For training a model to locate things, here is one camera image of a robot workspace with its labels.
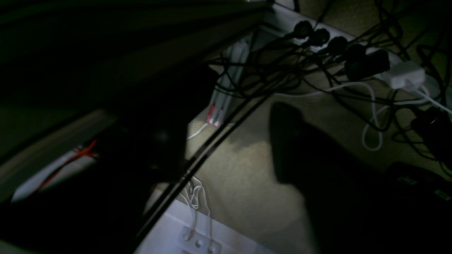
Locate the white power adapter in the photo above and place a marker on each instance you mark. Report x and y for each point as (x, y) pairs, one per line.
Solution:
(406, 75)

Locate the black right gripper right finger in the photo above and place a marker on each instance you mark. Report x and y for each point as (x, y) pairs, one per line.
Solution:
(353, 209)

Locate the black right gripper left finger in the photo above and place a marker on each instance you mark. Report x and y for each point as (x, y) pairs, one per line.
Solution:
(94, 203)

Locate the aluminium frame post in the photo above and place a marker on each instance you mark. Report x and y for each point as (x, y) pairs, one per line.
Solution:
(232, 62)

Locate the white power strip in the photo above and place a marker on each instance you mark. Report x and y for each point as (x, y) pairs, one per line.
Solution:
(280, 22)

